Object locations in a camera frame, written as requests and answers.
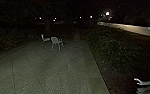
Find bright street lamp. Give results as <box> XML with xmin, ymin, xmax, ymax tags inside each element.
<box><xmin>104</xmin><ymin>11</ymin><xmax>111</xmax><ymax>17</ymax></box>

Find white garden chair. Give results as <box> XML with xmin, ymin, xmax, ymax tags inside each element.
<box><xmin>40</xmin><ymin>33</ymin><xmax>51</xmax><ymax>44</ymax></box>
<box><xmin>50</xmin><ymin>36</ymin><xmax>65</xmax><ymax>52</ymax></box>

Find low pale garden wall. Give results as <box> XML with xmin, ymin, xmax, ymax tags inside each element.
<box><xmin>96</xmin><ymin>21</ymin><xmax>150</xmax><ymax>38</ymax></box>

